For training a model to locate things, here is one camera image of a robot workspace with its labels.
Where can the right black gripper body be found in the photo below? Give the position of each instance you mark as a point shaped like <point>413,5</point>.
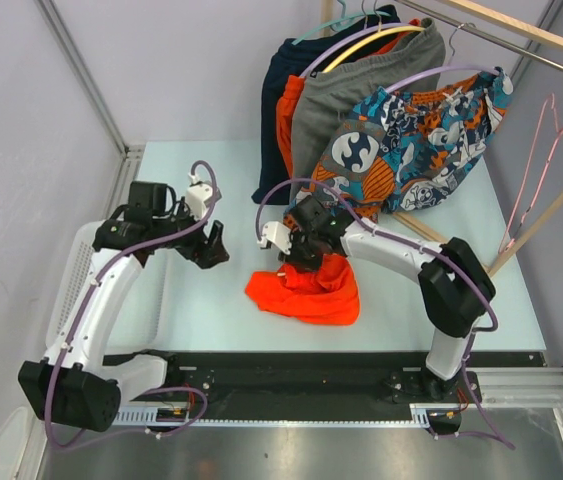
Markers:
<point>304,250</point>

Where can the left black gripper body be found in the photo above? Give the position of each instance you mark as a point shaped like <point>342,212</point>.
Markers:
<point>183,242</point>

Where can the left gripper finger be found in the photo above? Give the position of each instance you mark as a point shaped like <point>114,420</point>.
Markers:
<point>204,256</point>
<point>215,238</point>

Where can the bright orange shorts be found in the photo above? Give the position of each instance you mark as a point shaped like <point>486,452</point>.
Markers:
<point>328,296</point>

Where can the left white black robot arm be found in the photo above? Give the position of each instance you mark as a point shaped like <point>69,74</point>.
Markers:
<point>71,385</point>

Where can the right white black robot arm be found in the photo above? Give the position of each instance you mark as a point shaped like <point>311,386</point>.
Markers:
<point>456,290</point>

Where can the navy blue shorts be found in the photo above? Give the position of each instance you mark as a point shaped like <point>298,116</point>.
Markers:
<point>292,60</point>

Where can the patterned blue orange shorts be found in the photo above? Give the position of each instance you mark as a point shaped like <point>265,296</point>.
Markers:
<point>403,151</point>

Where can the grey shorts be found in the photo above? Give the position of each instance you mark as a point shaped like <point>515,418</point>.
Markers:
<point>326,99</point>

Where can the dark orange hanging shorts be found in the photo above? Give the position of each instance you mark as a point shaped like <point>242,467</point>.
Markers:
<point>294,86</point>

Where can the yellow hanger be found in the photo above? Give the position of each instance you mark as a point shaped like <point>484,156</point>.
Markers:
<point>362,43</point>

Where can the purple hanger rear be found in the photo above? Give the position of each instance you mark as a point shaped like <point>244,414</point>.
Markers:
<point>349,39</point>

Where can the purple hanger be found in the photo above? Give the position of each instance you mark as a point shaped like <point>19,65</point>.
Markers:
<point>420,63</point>
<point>349,39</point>

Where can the purple hanger front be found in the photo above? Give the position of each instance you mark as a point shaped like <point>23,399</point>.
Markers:
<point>420,63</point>

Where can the teal hanger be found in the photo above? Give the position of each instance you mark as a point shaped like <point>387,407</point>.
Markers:
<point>335,15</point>

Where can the white plastic laundry basket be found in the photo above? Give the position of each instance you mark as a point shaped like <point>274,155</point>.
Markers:
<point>138,323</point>

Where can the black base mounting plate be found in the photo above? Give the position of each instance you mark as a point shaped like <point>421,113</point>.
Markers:
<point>326,386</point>

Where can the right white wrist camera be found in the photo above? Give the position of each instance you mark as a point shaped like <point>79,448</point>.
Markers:
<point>274,233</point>

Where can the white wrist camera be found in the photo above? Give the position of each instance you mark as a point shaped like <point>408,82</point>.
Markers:
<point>274,233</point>
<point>198,196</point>

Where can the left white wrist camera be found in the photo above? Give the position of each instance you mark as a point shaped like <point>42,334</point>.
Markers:
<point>198,196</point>

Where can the white slotted cable duct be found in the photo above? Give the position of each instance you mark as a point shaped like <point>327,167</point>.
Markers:
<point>145,415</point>

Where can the aluminium frame post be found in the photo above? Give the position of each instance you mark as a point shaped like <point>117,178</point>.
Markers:
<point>76,61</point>

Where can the metal clothes rail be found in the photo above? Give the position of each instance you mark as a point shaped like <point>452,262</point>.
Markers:
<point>521,38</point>

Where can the wooden clothes rack frame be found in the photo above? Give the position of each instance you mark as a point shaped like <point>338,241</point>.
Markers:
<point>512,245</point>

